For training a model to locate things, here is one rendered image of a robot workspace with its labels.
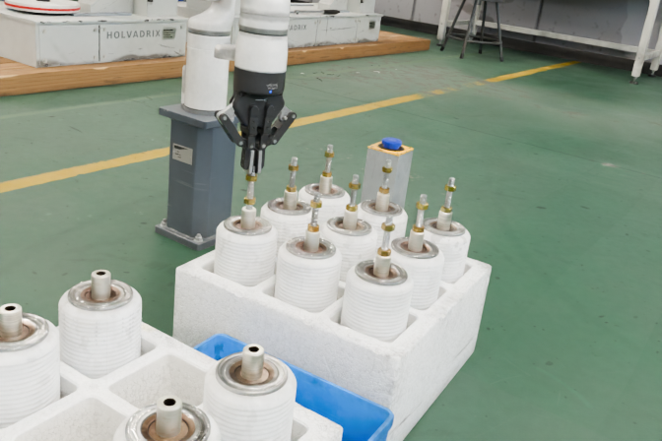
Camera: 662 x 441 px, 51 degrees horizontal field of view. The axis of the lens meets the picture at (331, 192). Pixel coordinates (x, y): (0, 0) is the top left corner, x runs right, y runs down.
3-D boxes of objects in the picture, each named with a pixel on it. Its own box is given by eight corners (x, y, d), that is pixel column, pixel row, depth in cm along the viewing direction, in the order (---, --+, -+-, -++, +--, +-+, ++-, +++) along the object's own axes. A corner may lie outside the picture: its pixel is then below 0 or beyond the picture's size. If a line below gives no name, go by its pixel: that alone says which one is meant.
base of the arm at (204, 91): (174, 107, 155) (178, 30, 149) (205, 103, 162) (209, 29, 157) (205, 117, 150) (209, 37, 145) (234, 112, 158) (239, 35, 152)
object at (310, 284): (339, 349, 113) (353, 247, 107) (310, 377, 105) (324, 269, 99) (288, 330, 117) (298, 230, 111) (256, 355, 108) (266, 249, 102)
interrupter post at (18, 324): (-6, 335, 75) (-8, 308, 74) (15, 327, 77) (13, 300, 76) (7, 344, 74) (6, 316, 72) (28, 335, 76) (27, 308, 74)
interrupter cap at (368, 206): (379, 200, 129) (379, 196, 129) (411, 213, 124) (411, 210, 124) (351, 207, 124) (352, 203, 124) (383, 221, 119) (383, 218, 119)
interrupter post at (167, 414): (149, 433, 63) (150, 403, 62) (168, 420, 65) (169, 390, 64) (167, 445, 62) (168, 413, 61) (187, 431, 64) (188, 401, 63)
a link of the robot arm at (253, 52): (265, 58, 110) (269, 18, 108) (299, 73, 101) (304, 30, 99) (211, 57, 105) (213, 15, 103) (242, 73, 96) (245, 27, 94)
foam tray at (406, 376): (170, 365, 115) (174, 267, 109) (298, 284, 148) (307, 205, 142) (380, 470, 98) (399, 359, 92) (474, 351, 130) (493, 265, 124)
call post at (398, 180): (347, 287, 149) (366, 148, 138) (363, 277, 155) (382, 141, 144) (376, 298, 146) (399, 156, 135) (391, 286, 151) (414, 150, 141)
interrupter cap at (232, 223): (260, 217, 115) (260, 213, 115) (279, 235, 109) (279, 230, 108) (216, 220, 111) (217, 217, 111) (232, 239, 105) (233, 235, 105)
